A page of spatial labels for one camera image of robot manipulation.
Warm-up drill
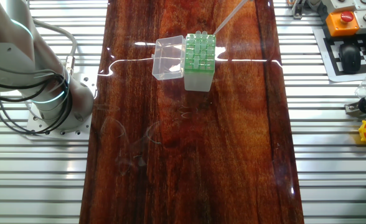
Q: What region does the pipette tip box green rack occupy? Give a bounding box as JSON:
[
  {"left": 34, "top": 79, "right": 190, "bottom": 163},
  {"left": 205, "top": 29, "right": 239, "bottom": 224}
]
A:
[{"left": 151, "top": 30, "right": 217, "bottom": 93}]

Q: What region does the glossy wood grain board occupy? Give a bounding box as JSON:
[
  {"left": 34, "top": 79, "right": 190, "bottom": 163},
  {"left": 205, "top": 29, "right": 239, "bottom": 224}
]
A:
[{"left": 78, "top": 0, "right": 305, "bottom": 224}]

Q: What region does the checkerboard calibration sheet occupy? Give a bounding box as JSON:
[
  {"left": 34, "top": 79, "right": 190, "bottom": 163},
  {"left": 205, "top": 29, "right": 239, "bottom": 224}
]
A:
[{"left": 312, "top": 26, "right": 366, "bottom": 84}]

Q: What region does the black computer mouse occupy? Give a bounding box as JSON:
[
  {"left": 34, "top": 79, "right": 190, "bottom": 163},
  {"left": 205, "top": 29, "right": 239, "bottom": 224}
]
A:
[{"left": 338, "top": 42, "right": 364, "bottom": 75}]

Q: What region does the orange emergency stop box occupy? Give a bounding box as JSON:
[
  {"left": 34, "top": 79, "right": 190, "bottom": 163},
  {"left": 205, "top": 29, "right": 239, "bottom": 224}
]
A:
[{"left": 325, "top": 11, "right": 360, "bottom": 37}]

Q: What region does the clear plastic cup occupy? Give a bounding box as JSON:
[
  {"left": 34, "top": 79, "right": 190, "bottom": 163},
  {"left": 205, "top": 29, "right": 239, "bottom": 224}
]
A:
[{"left": 354, "top": 81, "right": 366, "bottom": 101}]

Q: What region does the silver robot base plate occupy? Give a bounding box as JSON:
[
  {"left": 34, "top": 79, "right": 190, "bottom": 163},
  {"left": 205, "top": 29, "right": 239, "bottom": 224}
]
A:
[{"left": 26, "top": 72, "right": 98, "bottom": 140}]

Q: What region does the black power cable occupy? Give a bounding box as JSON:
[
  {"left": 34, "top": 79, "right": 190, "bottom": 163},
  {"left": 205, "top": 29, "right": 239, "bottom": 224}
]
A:
[{"left": 0, "top": 70, "right": 74, "bottom": 136}]

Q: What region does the grey cable with metal plug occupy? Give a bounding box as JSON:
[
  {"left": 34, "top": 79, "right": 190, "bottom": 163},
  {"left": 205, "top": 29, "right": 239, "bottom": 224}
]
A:
[{"left": 30, "top": 17, "right": 78, "bottom": 77}]

